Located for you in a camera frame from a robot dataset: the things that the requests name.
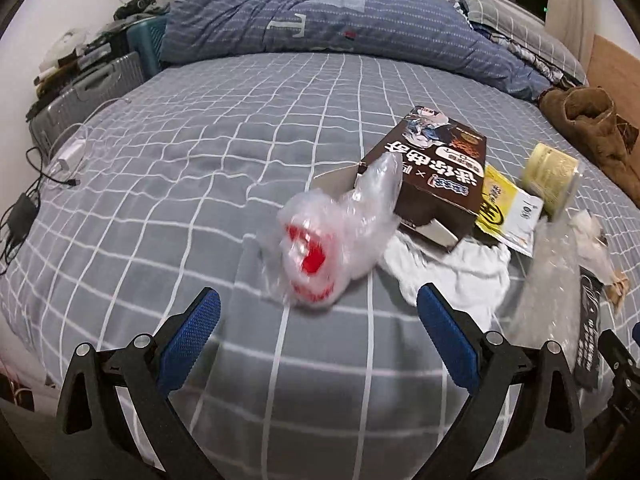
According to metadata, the beige curtain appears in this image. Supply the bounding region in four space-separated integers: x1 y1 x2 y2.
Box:
544 0 601 53

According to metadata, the black cable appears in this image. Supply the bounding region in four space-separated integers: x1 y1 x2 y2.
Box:
0 146 81 276

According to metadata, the white cable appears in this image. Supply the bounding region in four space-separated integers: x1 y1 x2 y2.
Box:
50 97 132 161

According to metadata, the yellow yogurt cup clear lid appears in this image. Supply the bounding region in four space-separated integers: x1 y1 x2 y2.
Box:
517 142 586 218

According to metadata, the blue striped quilt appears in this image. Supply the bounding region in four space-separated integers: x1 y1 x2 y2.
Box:
160 0 556 103

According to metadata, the brown printed carton box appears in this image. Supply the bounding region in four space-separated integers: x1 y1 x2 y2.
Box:
314 105 488 253

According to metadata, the white crumpled tissue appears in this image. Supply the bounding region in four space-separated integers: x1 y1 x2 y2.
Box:
382 232 512 328

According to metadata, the yellow and white sachet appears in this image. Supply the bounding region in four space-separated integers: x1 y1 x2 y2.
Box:
474 164 545 258

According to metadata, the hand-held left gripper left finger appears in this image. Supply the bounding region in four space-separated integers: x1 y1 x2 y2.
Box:
56 286 223 480

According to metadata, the brown fleece garment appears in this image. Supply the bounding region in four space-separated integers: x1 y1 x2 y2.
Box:
539 85 640 198

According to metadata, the grey checked pillow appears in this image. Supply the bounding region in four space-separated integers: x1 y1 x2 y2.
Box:
459 0 588 86

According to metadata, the black printed packet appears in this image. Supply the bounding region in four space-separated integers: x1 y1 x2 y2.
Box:
575 267 608 388

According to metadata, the dark clutter pile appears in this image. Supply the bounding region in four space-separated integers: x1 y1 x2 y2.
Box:
114 0 157 22

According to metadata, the clear bubble wrap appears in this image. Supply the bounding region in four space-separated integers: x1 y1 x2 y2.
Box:
510 210 613 356

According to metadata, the clear plastic bag red print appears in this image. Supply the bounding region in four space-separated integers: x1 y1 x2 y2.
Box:
257 152 403 308

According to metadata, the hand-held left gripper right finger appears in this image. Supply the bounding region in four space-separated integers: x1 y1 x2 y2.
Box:
416 282 586 480

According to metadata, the grey ribbed suitcase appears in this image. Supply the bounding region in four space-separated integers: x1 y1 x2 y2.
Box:
27 51 146 153

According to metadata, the black power adapter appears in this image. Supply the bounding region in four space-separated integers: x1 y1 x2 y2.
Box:
6 194 38 243

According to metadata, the white charger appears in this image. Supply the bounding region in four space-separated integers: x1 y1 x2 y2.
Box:
57 141 87 171

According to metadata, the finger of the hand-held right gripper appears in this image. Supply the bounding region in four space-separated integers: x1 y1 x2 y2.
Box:
597 321 640 413

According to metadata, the wooden bed headboard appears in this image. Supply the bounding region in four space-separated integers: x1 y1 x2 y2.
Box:
585 34 640 126

